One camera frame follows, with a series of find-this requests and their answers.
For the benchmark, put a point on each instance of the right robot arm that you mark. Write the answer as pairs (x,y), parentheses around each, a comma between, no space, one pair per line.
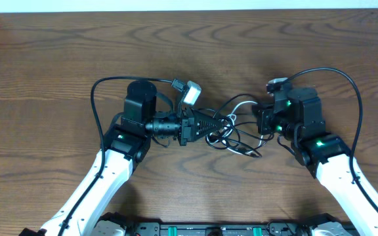
(296,114)

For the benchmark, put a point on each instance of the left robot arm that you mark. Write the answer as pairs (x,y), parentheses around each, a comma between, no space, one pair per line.
(147,116)

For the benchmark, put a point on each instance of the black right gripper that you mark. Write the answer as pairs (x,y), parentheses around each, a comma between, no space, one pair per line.
(264,115)

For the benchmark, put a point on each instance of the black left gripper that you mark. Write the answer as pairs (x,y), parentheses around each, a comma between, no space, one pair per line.
(183,130)

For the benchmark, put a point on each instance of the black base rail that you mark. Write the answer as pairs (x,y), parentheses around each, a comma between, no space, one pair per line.
(322,224)

